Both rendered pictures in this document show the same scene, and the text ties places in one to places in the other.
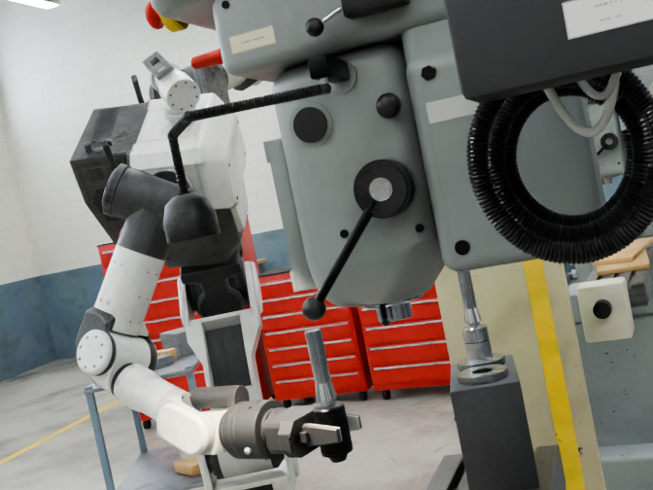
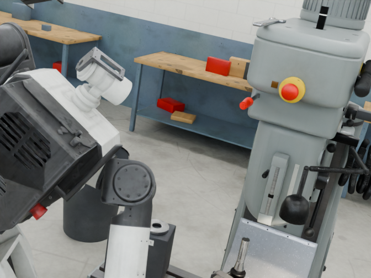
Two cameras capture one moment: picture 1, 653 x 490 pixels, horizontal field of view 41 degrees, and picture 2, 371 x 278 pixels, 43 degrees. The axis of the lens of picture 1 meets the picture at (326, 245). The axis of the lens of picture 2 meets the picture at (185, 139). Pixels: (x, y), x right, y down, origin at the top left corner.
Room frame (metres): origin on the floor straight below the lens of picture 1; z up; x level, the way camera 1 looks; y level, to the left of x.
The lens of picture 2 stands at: (1.46, 1.25, 2.01)
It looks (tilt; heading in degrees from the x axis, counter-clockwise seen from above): 21 degrees down; 270
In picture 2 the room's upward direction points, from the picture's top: 10 degrees clockwise
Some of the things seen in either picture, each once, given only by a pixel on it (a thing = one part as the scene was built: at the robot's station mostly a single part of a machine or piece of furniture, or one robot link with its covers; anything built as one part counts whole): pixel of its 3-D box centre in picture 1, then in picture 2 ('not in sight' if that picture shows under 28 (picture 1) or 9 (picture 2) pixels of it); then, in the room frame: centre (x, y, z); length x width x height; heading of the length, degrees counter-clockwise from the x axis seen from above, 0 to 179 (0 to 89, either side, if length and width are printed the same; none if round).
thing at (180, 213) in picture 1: (189, 215); (295, 207); (1.16, 0.17, 1.47); 0.07 x 0.07 x 0.06
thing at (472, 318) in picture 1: (468, 297); not in sight; (1.62, -0.24, 1.22); 0.03 x 0.03 x 0.11
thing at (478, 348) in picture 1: (477, 345); not in sight; (1.62, -0.24, 1.13); 0.05 x 0.05 x 0.05
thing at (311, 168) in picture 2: (180, 125); (339, 170); (1.08, 0.15, 1.58); 0.17 x 0.01 x 0.01; 16
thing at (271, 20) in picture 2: not in sight; (269, 21); (1.31, 0.03, 1.89); 0.24 x 0.04 x 0.01; 71
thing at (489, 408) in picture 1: (491, 418); (139, 245); (1.57, -0.23, 1.00); 0.22 x 0.12 x 0.20; 171
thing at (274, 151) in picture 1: (296, 213); (273, 188); (1.20, 0.03, 1.45); 0.04 x 0.04 x 0.21; 71
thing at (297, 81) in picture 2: (173, 10); (292, 89); (1.24, 0.15, 1.76); 0.06 x 0.02 x 0.06; 161
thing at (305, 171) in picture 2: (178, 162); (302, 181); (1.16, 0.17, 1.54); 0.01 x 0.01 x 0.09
